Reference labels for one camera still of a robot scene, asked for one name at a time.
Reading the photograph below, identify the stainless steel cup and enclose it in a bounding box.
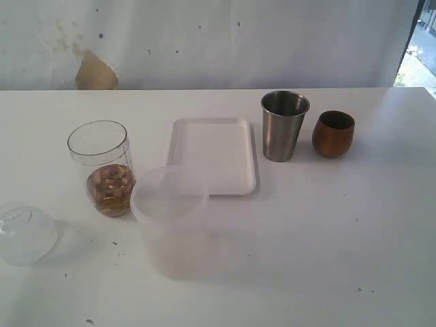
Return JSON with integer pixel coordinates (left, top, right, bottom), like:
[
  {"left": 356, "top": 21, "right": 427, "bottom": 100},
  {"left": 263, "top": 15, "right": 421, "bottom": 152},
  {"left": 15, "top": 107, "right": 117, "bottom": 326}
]
[{"left": 261, "top": 91, "right": 310, "bottom": 162}]

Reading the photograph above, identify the clear plastic shaker cup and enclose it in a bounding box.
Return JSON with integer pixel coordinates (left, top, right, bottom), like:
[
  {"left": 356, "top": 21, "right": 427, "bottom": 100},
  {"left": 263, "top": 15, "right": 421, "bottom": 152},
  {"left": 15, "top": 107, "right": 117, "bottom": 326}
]
[{"left": 67, "top": 120, "right": 136, "bottom": 204}]

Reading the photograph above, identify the brown wooden cup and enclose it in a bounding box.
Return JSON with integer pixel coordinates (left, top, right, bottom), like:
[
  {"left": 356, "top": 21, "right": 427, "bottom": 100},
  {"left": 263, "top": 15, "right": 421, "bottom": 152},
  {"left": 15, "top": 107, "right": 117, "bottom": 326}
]
[{"left": 312, "top": 110, "right": 355, "bottom": 158}]

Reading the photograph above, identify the clear domed shaker lid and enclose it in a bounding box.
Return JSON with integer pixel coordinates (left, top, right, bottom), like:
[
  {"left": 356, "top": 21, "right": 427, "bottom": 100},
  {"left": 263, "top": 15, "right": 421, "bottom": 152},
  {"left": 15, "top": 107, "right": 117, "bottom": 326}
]
[{"left": 1, "top": 202, "right": 59, "bottom": 266}]

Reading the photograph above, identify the white rectangular tray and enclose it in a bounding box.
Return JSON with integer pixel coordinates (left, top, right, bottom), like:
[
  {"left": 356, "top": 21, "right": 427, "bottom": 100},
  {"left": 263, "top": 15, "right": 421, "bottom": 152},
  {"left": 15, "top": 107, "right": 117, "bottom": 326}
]
[{"left": 166, "top": 118, "right": 256, "bottom": 196}]

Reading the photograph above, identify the translucent plastic tub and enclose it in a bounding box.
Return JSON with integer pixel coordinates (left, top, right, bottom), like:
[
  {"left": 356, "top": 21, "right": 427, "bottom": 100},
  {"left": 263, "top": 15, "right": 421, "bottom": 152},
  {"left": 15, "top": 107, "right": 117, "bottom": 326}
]
[{"left": 130, "top": 166, "right": 209, "bottom": 280}]

